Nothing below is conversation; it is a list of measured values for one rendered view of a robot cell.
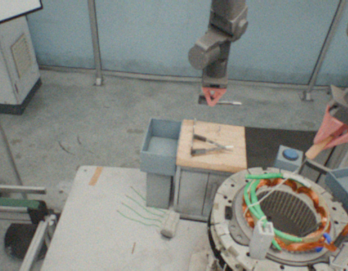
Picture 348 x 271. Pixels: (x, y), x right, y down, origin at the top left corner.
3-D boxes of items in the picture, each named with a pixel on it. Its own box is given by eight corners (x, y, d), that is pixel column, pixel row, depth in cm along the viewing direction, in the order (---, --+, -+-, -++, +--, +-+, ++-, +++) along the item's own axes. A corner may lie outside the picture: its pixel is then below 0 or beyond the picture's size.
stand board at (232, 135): (176, 164, 95) (176, 159, 93) (182, 124, 110) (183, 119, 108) (245, 174, 94) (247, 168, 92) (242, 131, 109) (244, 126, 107)
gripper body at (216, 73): (202, 87, 87) (205, 62, 83) (203, 68, 95) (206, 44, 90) (226, 90, 87) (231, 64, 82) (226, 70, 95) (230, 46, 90)
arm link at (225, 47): (236, 32, 83) (218, 26, 86) (222, 41, 79) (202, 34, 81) (232, 57, 88) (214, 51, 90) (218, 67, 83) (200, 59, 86)
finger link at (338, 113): (335, 164, 60) (376, 128, 54) (300, 144, 60) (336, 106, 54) (332, 143, 65) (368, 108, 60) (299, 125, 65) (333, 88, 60)
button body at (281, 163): (278, 217, 115) (300, 166, 99) (258, 210, 117) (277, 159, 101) (281, 202, 121) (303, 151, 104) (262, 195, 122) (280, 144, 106)
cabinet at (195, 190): (172, 219, 112) (176, 164, 95) (178, 178, 126) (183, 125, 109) (229, 226, 111) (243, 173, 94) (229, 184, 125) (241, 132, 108)
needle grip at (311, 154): (308, 159, 63) (329, 136, 60) (303, 152, 64) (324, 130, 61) (314, 160, 64) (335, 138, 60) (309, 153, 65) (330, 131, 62)
